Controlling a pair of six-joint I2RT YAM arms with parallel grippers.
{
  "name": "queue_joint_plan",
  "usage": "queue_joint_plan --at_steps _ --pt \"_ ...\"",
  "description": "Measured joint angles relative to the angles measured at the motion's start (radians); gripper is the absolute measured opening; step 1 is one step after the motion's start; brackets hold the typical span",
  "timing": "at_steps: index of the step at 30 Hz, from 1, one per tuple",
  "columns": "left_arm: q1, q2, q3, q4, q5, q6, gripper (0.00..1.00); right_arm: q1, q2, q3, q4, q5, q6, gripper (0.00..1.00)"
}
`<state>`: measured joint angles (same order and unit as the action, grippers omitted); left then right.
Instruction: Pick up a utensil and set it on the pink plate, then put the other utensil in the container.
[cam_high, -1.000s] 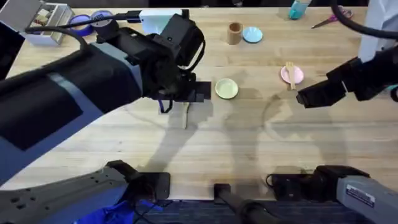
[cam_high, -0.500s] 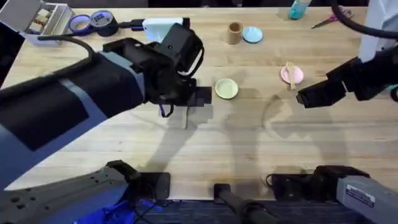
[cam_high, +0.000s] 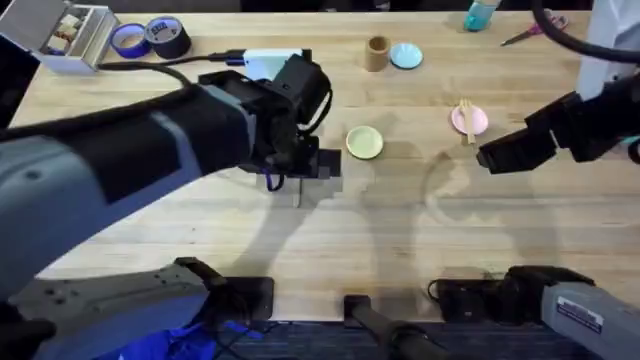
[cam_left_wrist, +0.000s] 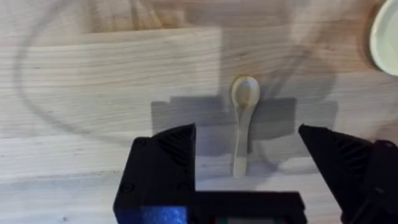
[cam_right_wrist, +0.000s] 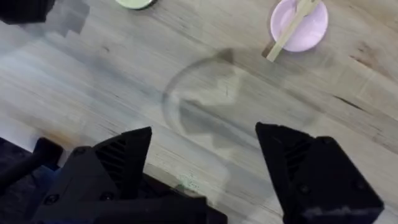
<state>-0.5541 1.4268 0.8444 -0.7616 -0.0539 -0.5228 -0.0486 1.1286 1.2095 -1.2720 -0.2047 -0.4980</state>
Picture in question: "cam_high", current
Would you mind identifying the black tape roll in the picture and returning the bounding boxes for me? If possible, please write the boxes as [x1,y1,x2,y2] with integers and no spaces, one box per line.
[143,15,193,61]

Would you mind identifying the blue tape roll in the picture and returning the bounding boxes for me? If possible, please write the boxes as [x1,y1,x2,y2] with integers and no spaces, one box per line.
[108,22,153,60]

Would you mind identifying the blue cable loop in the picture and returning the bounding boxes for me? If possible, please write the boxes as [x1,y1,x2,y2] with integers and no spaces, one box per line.
[262,168,287,193]

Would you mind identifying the black camera cable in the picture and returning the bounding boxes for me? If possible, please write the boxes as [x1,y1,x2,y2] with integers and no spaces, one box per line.
[97,48,247,86]

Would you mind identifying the thick black cable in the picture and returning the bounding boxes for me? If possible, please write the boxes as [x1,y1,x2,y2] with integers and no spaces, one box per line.
[529,0,640,65]

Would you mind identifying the small pink plate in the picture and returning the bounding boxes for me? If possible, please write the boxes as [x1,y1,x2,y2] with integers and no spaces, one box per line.
[450,103,490,137]

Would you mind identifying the small pale green plate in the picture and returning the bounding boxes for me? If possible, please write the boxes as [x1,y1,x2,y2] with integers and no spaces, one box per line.
[345,124,385,161]

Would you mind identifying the grey box with blocks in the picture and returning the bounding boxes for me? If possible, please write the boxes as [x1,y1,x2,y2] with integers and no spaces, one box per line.
[0,0,120,77]

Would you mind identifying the small light blue plate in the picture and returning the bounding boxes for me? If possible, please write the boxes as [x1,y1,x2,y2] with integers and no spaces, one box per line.
[389,42,425,71]

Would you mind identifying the brown cylindrical container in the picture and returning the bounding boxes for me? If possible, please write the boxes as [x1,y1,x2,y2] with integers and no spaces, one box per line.
[363,35,392,73]

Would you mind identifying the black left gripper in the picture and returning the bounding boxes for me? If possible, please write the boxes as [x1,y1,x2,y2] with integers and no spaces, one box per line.
[198,49,344,181]

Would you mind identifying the blue cloth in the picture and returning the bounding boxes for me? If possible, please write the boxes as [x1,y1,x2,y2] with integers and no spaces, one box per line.
[97,319,266,360]

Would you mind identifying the teal bottle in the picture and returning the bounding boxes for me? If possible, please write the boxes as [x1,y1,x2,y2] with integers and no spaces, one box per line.
[462,0,502,33]

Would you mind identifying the pink handled scissors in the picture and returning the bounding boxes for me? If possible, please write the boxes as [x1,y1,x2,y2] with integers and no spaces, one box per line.
[500,13,570,48]

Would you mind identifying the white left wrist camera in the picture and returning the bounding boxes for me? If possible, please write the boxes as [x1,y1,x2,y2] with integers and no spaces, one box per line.
[243,47,307,82]

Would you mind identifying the wooden fork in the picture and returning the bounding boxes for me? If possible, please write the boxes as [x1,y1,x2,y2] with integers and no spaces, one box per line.
[458,97,477,146]

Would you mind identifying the black rail bracket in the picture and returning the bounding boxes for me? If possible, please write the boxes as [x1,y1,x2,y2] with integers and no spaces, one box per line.
[342,293,451,360]

